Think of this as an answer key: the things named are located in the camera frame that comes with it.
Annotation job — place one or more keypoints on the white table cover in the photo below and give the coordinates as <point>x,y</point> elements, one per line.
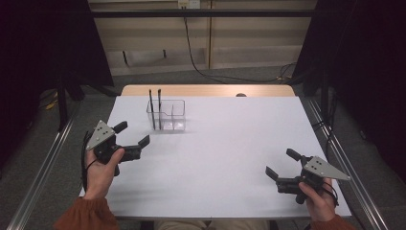
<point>217,159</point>

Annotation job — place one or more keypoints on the aluminium floor rail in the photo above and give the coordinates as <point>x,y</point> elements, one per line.
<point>351,153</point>
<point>41,172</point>

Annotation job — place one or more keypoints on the black metal stand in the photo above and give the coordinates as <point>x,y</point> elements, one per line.
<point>62,102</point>
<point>324,96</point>

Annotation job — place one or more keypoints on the dark curtain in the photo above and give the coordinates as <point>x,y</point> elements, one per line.
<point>367,64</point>
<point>38,51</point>

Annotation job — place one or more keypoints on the clear plastic pen organizer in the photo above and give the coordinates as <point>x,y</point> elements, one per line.
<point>169,116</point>

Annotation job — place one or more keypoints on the black pen with silver tip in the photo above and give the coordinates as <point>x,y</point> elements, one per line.
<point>159,108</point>
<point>152,108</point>

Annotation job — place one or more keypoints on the person's right hand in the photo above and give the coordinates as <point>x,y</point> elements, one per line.
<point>319,204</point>

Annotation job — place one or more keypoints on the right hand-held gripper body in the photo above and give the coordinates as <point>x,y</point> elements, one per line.
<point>322,169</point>

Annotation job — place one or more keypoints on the black horizontal frame bar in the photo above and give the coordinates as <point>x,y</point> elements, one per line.
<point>204,13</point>

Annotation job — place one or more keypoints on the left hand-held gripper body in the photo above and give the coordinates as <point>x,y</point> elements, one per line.
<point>101,135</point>

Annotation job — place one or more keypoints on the white wall outlet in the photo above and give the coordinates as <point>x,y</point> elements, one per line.
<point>189,4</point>

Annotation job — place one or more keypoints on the person's left hand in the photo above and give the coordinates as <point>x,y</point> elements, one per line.
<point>100,179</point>

